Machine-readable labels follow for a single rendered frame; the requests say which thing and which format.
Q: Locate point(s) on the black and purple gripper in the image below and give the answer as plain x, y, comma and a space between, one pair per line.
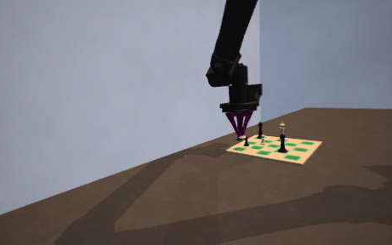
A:
239, 107

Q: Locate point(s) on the green and cream chessboard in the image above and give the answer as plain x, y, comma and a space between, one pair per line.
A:
298, 151

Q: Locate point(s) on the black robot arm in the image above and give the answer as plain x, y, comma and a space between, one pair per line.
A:
236, 17

